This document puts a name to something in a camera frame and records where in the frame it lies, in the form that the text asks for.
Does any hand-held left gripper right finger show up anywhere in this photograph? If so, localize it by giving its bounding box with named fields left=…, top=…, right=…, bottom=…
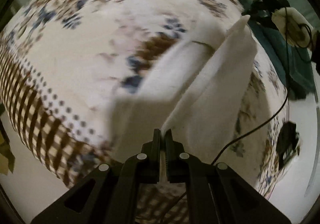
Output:
left=165, top=129, right=292, bottom=224

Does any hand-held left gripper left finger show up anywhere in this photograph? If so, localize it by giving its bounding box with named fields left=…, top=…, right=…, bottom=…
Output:
left=30, top=129, right=161, bottom=224

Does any white small garment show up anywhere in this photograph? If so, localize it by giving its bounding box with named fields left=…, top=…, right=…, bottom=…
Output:
left=107, top=14, right=258, bottom=187

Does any person's right hand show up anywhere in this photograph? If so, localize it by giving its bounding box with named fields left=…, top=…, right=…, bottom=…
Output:
left=271, top=7, right=313, bottom=49

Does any teal cloth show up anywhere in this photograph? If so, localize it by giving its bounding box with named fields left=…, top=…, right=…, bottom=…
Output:
left=246, top=18, right=316, bottom=101

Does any floral printed bed sheet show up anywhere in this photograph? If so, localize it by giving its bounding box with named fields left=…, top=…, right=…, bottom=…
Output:
left=0, top=0, right=288, bottom=224

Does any black device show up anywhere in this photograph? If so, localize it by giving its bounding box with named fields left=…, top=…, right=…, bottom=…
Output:
left=275, top=122, right=300, bottom=167

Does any black cable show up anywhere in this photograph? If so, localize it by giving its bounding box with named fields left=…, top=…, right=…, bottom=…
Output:
left=210, top=0, right=313, bottom=166

